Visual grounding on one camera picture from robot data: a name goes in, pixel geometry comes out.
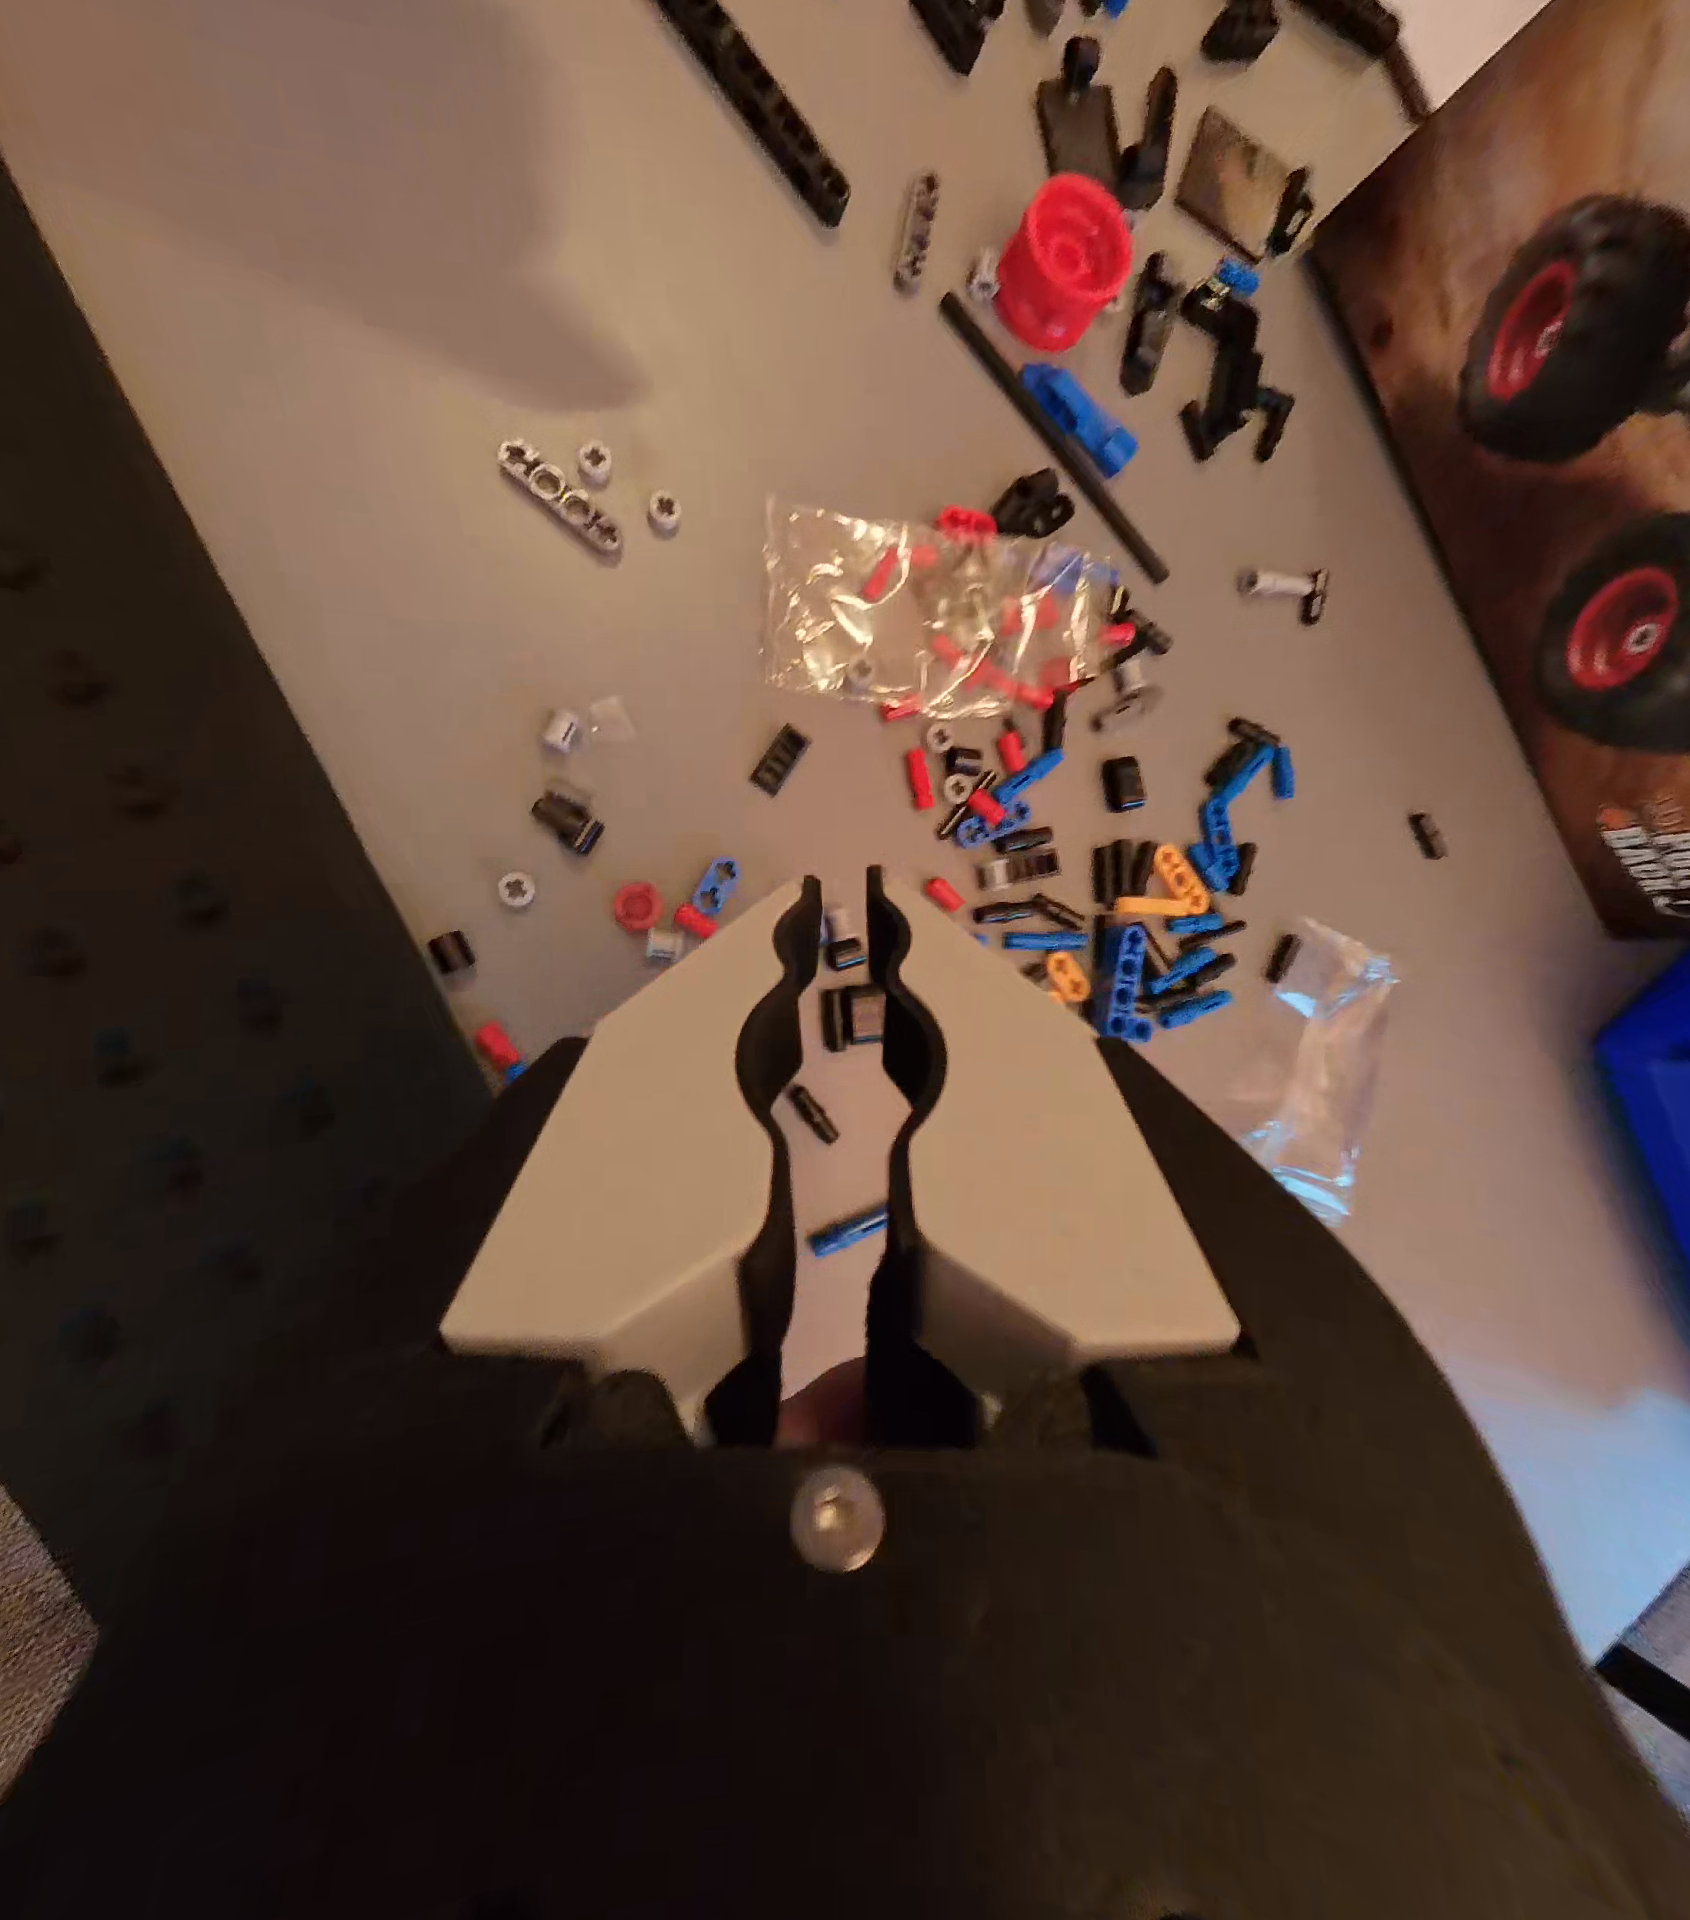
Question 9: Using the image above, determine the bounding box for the pile of small toy pins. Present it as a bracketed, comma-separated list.
[882, 660, 1304, 1044]

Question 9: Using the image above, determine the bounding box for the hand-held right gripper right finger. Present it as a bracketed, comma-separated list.
[864, 864, 1247, 1446]

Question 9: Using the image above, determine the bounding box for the light grey thin beam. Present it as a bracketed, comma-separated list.
[496, 437, 624, 557]

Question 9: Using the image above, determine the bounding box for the black flat toy panel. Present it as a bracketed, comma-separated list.
[1174, 105, 1313, 261]

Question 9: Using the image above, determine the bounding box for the toy truck set box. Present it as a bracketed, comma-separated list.
[1300, 0, 1690, 945]

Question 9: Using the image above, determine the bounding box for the red toy wheel rim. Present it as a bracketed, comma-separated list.
[991, 172, 1136, 354]

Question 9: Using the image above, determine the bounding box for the long black toy axle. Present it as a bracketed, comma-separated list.
[938, 293, 1172, 584]

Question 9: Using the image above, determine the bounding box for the small clear bag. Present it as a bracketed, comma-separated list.
[1226, 917, 1397, 1224]

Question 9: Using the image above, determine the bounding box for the blue toy fairing piece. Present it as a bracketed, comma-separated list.
[1020, 363, 1137, 480]

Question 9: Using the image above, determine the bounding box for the long black toy beam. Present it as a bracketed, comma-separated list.
[657, 0, 854, 231]

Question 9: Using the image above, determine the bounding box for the black hinged toy panel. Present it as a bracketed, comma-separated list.
[1037, 37, 1122, 189]

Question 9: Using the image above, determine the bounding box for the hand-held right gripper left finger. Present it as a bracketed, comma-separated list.
[438, 874, 829, 1446]

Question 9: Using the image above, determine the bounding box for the clear bag with pieces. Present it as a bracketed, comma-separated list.
[761, 494, 1131, 713]

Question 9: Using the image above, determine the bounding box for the grey desk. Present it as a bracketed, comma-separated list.
[0, 0, 1690, 1667]

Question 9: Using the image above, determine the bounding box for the black curved toy piece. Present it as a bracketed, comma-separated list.
[1119, 252, 1182, 396]

